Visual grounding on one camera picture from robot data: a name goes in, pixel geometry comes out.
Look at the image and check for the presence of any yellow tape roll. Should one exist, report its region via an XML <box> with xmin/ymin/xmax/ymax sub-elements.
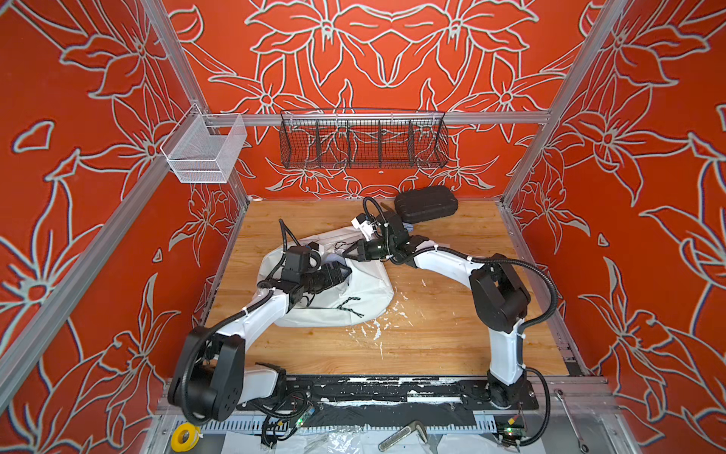
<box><xmin>169</xmin><ymin>423</ymin><xmax>203</xmax><ymax>453</ymax></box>

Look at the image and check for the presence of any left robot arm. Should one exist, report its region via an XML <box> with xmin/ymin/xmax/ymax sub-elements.
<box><xmin>168</xmin><ymin>246</ymin><xmax>353</xmax><ymax>426</ymax></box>

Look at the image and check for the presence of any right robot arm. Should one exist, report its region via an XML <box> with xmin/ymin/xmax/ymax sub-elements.
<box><xmin>352</xmin><ymin>211</ymin><xmax>559</xmax><ymax>409</ymax></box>

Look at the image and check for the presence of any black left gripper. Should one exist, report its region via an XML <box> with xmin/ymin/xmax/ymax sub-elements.
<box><xmin>299</xmin><ymin>260</ymin><xmax>351</xmax><ymax>292</ymax></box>

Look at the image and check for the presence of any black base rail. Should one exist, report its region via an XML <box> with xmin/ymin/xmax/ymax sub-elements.
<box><xmin>235</xmin><ymin>373</ymin><xmax>540</xmax><ymax>414</ymax></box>

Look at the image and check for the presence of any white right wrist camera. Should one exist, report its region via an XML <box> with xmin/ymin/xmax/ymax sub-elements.
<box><xmin>351</xmin><ymin>213</ymin><xmax>376</xmax><ymax>241</ymax></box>

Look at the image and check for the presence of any black hard zip case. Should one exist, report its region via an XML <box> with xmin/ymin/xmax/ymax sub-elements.
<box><xmin>394</xmin><ymin>185</ymin><xmax>459</xmax><ymax>224</ymax></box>

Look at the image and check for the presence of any grey angled metal bracket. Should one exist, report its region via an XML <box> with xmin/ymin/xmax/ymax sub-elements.
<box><xmin>378</xmin><ymin>420</ymin><xmax>429</xmax><ymax>452</ymax></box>

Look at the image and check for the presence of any white canvas backpack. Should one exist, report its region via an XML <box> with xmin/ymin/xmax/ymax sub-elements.
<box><xmin>276</xmin><ymin>227</ymin><xmax>394</xmax><ymax>328</ymax></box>

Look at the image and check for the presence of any white wire wall basket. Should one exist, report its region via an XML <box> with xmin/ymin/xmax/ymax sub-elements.
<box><xmin>161</xmin><ymin>103</ymin><xmax>248</xmax><ymax>183</ymax></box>

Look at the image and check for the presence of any silver wrench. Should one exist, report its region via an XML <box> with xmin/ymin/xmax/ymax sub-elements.
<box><xmin>555</xmin><ymin>389</ymin><xmax>590</xmax><ymax>454</ymax></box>

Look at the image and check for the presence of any black wire wall basket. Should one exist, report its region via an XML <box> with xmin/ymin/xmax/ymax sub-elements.
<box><xmin>279</xmin><ymin>108</ymin><xmax>450</xmax><ymax>170</ymax></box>

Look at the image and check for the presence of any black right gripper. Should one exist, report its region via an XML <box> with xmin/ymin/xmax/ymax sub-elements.
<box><xmin>338</xmin><ymin>237</ymin><xmax>396</xmax><ymax>262</ymax></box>

